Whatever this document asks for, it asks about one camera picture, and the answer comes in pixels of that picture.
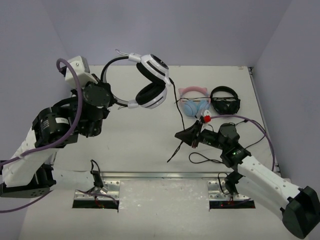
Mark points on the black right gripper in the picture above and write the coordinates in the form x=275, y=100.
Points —
x=189, y=136

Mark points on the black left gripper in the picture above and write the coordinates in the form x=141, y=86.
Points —
x=105, y=83

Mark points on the white black headphones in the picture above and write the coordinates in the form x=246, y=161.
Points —
x=153, y=69

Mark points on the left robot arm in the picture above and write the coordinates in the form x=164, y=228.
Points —
x=30, y=172

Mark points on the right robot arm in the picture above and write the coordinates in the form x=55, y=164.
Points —
x=297, y=207

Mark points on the pink blue cat headphones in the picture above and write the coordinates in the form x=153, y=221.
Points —
x=194, y=107

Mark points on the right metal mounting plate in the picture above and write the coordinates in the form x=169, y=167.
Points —
x=218, y=192

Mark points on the metal mounting plate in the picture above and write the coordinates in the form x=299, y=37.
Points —
x=109, y=191
x=218, y=192

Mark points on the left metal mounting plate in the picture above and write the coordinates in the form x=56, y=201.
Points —
x=109, y=191

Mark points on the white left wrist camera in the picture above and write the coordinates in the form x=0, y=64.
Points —
x=81, y=67

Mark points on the aluminium table edge rail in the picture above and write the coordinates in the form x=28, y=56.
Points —
x=162, y=174

